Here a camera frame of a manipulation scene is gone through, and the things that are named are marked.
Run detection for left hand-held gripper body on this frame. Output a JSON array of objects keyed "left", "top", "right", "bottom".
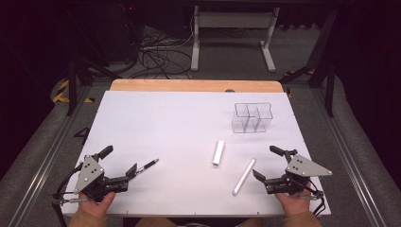
[{"left": 74, "top": 153, "right": 131, "bottom": 203}]

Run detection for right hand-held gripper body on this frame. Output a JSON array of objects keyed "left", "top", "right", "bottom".
[{"left": 264, "top": 148, "right": 333, "bottom": 197}]

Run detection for white pen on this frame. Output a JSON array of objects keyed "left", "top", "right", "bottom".
[{"left": 232, "top": 157, "right": 257, "bottom": 197}]

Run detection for black pen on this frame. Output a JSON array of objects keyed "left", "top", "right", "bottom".
[{"left": 136, "top": 158, "right": 160, "bottom": 174}]

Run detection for clear plastic organizer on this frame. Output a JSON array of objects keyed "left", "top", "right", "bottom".
[{"left": 231, "top": 101, "right": 274, "bottom": 134}]

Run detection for person's left hand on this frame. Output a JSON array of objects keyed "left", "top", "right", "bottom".
[{"left": 78, "top": 190, "right": 116, "bottom": 218}]

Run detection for person's right hand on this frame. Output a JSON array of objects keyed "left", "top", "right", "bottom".
[{"left": 274, "top": 185, "right": 313, "bottom": 218}]

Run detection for white rectangular case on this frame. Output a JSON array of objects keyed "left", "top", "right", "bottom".
[{"left": 212, "top": 139, "right": 226, "bottom": 166}]

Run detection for black metal stand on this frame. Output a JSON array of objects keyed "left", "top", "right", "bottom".
[
  {"left": 277, "top": 8, "right": 339, "bottom": 118},
  {"left": 66, "top": 58, "right": 122, "bottom": 117}
]

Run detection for yellow black hazard tape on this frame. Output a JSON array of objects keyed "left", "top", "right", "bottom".
[{"left": 51, "top": 79, "right": 96, "bottom": 104}]

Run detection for wooden table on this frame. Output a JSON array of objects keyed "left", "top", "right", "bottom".
[{"left": 109, "top": 79, "right": 285, "bottom": 94}]

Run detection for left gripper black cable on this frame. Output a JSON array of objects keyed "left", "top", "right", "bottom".
[{"left": 51, "top": 163, "right": 93, "bottom": 227}]

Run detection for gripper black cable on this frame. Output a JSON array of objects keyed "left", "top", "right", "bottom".
[
  {"left": 51, "top": 163, "right": 93, "bottom": 227},
  {"left": 299, "top": 178, "right": 326, "bottom": 218}
]

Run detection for black table bracket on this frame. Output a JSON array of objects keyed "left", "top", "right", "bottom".
[{"left": 73, "top": 126, "right": 92, "bottom": 147}]

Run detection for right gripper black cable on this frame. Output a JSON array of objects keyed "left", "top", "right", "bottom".
[{"left": 299, "top": 178, "right": 326, "bottom": 218}]

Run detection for aluminium rail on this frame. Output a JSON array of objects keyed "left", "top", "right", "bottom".
[
  {"left": 5, "top": 85, "right": 93, "bottom": 227},
  {"left": 310, "top": 88, "right": 393, "bottom": 227}
]

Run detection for tangle of black cables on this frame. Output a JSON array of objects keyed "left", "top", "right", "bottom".
[{"left": 127, "top": 26, "right": 194, "bottom": 80}]

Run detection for white metal desk frame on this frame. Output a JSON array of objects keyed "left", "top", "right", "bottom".
[{"left": 190, "top": 5, "right": 281, "bottom": 74}]

